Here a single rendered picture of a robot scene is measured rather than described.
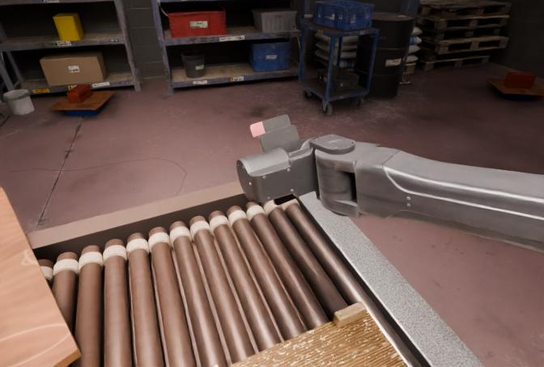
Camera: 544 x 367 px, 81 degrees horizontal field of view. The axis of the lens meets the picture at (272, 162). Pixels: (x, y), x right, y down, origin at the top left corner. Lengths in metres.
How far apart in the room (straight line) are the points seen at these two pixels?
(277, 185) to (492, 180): 0.21
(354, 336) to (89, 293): 0.51
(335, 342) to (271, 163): 0.35
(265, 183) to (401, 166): 0.15
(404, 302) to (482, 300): 1.37
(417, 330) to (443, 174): 0.43
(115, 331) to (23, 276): 0.18
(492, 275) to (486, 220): 1.92
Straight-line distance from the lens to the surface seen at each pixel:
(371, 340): 0.65
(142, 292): 0.74
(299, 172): 0.39
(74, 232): 0.88
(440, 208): 0.32
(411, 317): 0.72
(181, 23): 4.14
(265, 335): 0.65
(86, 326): 0.74
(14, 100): 4.43
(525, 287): 2.27
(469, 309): 2.01
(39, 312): 0.63
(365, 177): 0.33
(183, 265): 0.76
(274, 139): 0.51
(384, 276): 0.76
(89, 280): 0.80
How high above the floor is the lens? 1.49
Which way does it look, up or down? 33 degrees down
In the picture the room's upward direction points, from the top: straight up
